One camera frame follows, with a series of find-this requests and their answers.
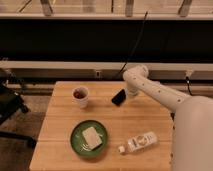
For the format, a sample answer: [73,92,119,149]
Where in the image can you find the clear plastic bottle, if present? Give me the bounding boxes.
[118,131,158,155]

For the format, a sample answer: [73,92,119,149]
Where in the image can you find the green plate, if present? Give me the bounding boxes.
[70,120,108,158]

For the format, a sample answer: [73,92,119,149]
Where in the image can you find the white wall outlet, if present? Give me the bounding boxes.
[96,70,101,78]

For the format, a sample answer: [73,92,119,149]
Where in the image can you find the white paper cup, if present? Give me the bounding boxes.
[72,86,89,108]

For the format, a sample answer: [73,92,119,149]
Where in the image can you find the black eraser block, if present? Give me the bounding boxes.
[112,89,126,106]

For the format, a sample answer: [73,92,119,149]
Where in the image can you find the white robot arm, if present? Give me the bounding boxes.
[123,65,213,171]

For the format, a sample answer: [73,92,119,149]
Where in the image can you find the black office chair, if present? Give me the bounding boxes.
[0,67,37,149]

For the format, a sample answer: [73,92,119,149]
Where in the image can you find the white sponge block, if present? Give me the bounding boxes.
[82,127,102,150]

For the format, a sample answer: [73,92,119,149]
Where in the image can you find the black hanging cable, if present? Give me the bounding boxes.
[113,11,150,80]

